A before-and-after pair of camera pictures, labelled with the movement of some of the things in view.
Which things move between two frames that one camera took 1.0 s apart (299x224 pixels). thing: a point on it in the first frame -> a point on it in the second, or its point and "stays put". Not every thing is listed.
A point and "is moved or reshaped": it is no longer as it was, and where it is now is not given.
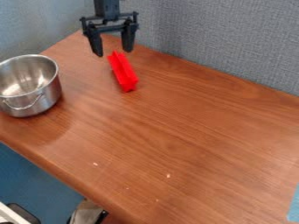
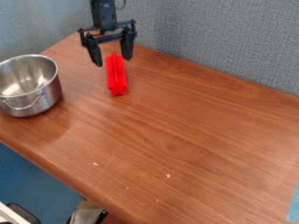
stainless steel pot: x=30 y=86 stays put
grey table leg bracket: x=88 y=213 stays put
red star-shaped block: x=123 y=70 is moved or reshaped
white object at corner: x=9 y=216 stays put
